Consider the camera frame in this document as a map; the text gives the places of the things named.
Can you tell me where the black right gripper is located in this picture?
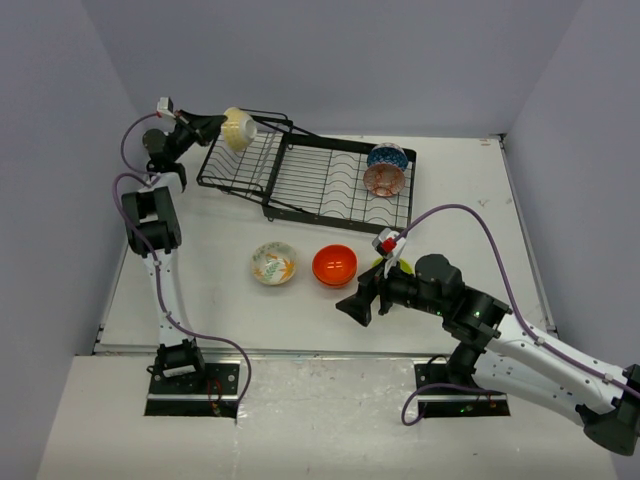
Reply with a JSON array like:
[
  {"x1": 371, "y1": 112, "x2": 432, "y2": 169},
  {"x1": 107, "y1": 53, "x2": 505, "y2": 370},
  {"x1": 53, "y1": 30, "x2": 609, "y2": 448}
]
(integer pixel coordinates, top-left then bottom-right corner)
[{"x1": 336, "y1": 254, "x2": 446, "y2": 326}]

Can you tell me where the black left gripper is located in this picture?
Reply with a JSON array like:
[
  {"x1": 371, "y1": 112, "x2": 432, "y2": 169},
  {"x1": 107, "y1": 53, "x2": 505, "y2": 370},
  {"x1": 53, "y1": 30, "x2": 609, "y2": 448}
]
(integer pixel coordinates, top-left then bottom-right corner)
[{"x1": 168, "y1": 111, "x2": 227, "y2": 162}]

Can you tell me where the yellow checkered white bowl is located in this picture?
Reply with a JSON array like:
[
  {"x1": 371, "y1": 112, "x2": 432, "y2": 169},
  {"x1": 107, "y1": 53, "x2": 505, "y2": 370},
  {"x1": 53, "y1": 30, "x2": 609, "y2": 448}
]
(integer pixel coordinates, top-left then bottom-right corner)
[{"x1": 221, "y1": 107, "x2": 257, "y2": 152}]

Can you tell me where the orange bowl front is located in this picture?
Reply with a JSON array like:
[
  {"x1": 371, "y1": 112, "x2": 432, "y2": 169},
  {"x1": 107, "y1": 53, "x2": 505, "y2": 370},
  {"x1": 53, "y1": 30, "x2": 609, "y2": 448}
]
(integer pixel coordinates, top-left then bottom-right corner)
[{"x1": 316, "y1": 275, "x2": 355, "y2": 289}]

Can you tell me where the orange bowl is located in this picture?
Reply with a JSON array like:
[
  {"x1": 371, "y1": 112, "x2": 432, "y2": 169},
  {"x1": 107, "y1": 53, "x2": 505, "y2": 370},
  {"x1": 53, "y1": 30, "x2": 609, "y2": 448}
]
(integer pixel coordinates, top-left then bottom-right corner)
[
  {"x1": 312, "y1": 244, "x2": 358, "y2": 277},
  {"x1": 316, "y1": 275, "x2": 355, "y2": 289}
]

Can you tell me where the lime green bowl front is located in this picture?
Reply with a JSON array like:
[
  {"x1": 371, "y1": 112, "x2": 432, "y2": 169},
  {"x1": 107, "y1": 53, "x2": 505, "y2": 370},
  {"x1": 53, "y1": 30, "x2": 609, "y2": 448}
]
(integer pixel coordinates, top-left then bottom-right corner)
[{"x1": 371, "y1": 257, "x2": 414, "y2": 275}]

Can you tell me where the white floral bowl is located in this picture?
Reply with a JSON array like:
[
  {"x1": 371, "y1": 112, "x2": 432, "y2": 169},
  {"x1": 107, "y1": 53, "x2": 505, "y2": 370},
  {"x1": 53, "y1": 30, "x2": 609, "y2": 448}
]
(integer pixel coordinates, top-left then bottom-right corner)
[{"x1": 250, "y1": 241, "x2": 297, "y2": 286}]

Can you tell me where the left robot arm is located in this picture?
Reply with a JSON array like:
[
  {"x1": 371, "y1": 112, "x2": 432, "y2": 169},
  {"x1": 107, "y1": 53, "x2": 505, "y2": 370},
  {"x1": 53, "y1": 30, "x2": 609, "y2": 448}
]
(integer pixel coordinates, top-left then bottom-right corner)
[{"x1": 114, "y1": 106, "x2": 227, "y2": 393}]

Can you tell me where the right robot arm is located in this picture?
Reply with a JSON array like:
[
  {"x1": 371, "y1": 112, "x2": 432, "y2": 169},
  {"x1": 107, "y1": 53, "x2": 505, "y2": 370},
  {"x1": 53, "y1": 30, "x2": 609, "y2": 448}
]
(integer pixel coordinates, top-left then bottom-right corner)
[{"x1": 336, "y1": 254, "x2": 639, "y2": 456}]

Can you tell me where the red patterned bowl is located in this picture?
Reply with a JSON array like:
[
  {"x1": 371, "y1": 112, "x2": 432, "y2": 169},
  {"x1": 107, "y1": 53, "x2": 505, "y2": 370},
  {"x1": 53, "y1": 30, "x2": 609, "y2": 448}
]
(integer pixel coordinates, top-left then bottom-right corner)
[{"x1": 363, "y1": 163, "x2": 406, "y2": 197}]

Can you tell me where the blue patterned bowl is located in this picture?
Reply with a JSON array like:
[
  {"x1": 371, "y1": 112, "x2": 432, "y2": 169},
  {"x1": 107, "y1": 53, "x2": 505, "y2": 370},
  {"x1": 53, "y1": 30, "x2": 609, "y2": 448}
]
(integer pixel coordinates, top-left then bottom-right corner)
[{"x1": 367, "y1": 143, "x2": 409, "y2": 171}]

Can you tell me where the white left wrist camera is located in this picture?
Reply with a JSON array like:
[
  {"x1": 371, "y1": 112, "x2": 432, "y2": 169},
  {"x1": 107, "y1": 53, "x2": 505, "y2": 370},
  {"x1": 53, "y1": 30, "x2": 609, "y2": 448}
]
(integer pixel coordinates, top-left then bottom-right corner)
[{"x1": 156, "y1": 97, "x2": 175, "y2": 119}]

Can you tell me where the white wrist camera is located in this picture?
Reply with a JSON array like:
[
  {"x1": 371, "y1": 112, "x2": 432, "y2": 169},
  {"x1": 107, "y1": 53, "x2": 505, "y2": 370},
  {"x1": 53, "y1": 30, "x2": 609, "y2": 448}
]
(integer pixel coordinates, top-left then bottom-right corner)
[
  {"x1": 372, "y1": 228, "x2": 406, "y2": 278},
  {"x1": 156, "y1": 97, "x2": 175, "y2": 119}
]

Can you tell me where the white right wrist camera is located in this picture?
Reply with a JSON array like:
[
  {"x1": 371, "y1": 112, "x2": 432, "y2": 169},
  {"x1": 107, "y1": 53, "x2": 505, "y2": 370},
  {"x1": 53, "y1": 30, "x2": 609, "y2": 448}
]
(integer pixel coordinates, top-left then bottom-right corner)
[{"x1": 372, "y1": 228, "x2": 406, "y2": 278}]

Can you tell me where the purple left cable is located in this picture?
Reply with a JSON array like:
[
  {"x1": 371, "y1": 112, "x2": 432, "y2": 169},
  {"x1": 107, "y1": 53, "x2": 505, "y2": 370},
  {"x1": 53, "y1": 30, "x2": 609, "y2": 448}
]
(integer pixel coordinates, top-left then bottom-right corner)
[{"x1": 113, "y1": 112, "x2": 251, "y2": 412}]

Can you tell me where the purple cable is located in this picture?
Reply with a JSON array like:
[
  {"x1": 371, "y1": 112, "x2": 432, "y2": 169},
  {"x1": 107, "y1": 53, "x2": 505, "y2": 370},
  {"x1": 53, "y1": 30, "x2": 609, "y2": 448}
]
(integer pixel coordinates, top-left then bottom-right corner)
[
  {"x1": 382, "y1": 203, "x2": 631, "y2": 426},
  {"x1": 113, "y1": 112, "x2": 251, "y2": 412}
]

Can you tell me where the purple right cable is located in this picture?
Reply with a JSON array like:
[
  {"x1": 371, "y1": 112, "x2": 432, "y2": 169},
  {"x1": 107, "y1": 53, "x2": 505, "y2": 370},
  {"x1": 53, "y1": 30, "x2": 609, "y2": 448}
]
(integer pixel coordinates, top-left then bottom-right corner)
[{"x1": 382, "y1": 203, "x2": 631, "y2": 426}]

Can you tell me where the black wire dish rack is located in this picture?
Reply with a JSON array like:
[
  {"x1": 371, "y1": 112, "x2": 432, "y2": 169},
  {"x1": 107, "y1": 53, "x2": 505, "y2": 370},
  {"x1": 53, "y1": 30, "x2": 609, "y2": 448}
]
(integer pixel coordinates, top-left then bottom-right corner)
[{"x1": 196, "y1": 110, "x2": 417, "y2": 234}]

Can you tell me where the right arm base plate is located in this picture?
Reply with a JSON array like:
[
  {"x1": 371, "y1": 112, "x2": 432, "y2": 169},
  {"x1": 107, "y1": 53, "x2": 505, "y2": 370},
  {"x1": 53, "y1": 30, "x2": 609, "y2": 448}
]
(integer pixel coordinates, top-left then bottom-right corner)
[{"x1": 414, "y1": 356, "x2": 511, "y2": 419}]

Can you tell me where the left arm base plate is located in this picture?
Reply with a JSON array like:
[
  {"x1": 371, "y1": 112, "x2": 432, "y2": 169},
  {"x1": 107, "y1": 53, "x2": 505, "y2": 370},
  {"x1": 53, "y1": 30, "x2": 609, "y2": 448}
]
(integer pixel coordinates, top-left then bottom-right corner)
[{"x1": 144, "y1": 361, "x2": 241, "y2": 419}]

